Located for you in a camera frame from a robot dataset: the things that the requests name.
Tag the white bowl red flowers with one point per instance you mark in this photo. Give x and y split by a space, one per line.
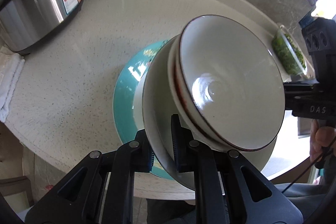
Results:
230 85

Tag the plain white bowl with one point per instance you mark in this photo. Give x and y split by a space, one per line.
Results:
172 76

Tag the white cloth towel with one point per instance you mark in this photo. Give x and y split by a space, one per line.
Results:
11 68

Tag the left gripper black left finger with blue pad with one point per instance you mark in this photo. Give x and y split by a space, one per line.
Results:
99 189

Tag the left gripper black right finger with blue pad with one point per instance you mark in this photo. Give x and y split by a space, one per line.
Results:
228 188

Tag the glass dish with greens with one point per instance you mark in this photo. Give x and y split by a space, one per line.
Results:
288 52

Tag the person right hand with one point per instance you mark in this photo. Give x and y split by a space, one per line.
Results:
319 137

